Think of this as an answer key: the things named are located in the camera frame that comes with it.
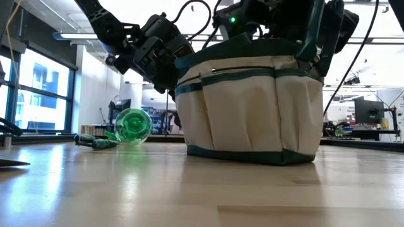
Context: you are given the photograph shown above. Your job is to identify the wooden slat crate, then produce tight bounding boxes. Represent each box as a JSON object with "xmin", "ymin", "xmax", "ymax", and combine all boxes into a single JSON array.
[{"xmin": 80, "ymin": 124, "xmax": 110, "ymax": 137}]

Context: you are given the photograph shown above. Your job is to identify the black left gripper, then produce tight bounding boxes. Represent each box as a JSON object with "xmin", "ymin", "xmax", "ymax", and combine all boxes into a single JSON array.
[{"xmin": 112, "ymin": 11, "xmax": 196, "ymax": 95}]

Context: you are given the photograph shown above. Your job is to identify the cream canvas bag green trim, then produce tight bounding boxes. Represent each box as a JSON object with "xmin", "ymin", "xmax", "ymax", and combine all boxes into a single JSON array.
[{"xmin": 174, "ymin": 0, "xmax": 326, "ymax": 167}]

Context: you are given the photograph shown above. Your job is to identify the black cluttered desk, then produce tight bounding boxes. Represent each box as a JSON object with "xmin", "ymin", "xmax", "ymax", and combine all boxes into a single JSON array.
[{"xmin": 321, "ymin": 127, "xmax": 401, "ymax": 142}]

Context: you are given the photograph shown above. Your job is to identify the black hanging cable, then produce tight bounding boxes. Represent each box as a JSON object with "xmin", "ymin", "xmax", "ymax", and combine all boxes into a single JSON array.
[{"xmin": 323, "ymin": 0, "xmax": 380, "ymax": 116}]

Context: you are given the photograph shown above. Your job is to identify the green plastic spray bottle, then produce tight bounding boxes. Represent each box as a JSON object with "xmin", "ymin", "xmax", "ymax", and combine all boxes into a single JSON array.
[{"xmin": 114, "ymin": 107, "xmax": 154, "ymax": 146}]

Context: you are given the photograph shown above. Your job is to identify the black ceiling spotlight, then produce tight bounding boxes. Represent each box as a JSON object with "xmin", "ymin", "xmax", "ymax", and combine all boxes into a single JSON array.
[
  {"xmin": 104, "ymin": 52, "xmax": 119, "ymax": 67},
  {"xmin": 342, "ymin": 75, "xmax": 361, "ymax": 86}
]

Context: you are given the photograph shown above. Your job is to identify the yellow hanging cable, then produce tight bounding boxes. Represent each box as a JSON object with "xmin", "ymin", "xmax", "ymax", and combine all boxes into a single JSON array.
[{"xmin": 4, "ymin": 0, "xmax": 39, "ymax": 133}]

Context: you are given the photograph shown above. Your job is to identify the black computer monitor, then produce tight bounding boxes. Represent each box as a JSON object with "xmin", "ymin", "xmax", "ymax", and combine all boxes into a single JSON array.
[
  {"xmin": 108, "ymin": 98, "xmax": 132, "ymax": 125},
  {"xmin": 353, "ymin": 96, "xmax": 386, "ymax": 125}
]

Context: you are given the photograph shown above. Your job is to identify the green-handled pruning shears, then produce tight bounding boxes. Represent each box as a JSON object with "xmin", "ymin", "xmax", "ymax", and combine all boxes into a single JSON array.
[{"xmin": 73, "ymin": 132, "xmax": 121, "ymax": 150}]

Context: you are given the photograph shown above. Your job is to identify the grey frame post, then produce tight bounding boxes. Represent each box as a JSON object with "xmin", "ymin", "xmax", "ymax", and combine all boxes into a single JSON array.
[{"xmin": 1, "ymin": 132, "xmax": 15, "ymax": 149}]

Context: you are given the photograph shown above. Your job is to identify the long ceiling light bar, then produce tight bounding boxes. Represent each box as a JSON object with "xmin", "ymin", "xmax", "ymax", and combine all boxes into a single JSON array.
[{"xmin": 52, "ymin": 31, "xmax": 404, "ymax": 44}]

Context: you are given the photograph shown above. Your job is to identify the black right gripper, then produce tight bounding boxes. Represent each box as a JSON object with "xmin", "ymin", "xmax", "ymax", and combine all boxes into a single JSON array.
[{"xmin": 213, "ymin": 0, "xmax": 360, "ymax": 77}]

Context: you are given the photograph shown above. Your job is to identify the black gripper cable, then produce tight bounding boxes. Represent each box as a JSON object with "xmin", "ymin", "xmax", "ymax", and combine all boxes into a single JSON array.
[{"xmin": 172, "ymin": 0, "xmax": 222, "ymax": 48}]

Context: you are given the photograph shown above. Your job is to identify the large framed window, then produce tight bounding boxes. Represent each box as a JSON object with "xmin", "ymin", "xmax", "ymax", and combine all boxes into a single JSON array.
[{"xmin": 0, "ymin": 47, "xmax": 78, "ymax": 134}]

